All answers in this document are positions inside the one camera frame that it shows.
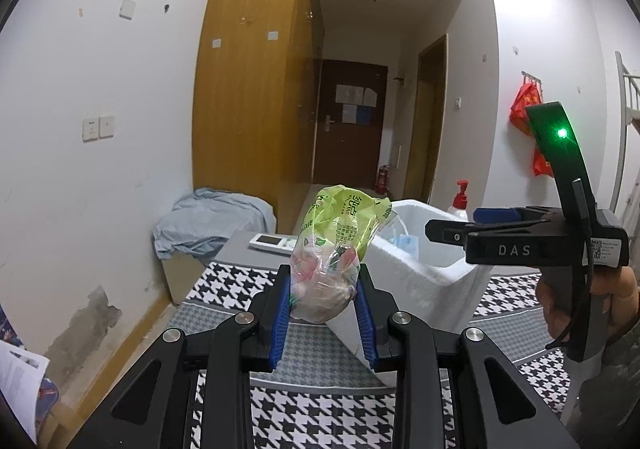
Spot blue face mask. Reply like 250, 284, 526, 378
392, 234, 421, 259

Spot white remote control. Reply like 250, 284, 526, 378
249, 232, 301, 255

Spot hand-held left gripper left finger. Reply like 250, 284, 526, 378
70, 265, 293, 449

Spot houndstooth blanket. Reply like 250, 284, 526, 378
185, 259, 573, 449

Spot open white booklet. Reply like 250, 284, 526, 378
0, 339, 51, 445

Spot wooden side door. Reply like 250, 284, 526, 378
404, 34, 448, 204

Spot blue paper notice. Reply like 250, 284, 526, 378
342, 105, 372, 125

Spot wooden wardrobe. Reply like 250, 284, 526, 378
192, 0, 326, 207

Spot red plastic bags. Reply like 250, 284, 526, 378
509, 82, 553, 177

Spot metal bunk bed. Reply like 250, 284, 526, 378
614, 50, 640, 210

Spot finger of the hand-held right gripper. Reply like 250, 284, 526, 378
425, 220, 468, 246
472, 206, 563, 227

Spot blue-grey crumpled bedding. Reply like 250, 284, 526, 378
152, 188, 277, 261

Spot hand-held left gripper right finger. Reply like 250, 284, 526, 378
356, 263, 581, 449

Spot white foam box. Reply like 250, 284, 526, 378
327, 199, 493, 387

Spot white pump bottle red top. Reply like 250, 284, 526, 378
447, 180, 473, 222

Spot brown entrance door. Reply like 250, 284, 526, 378
312, 59, 388, 189

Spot person's right forearm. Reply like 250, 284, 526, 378
570, 319, 640, 445

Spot person's right hand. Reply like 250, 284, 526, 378
536, 266, 640, 355

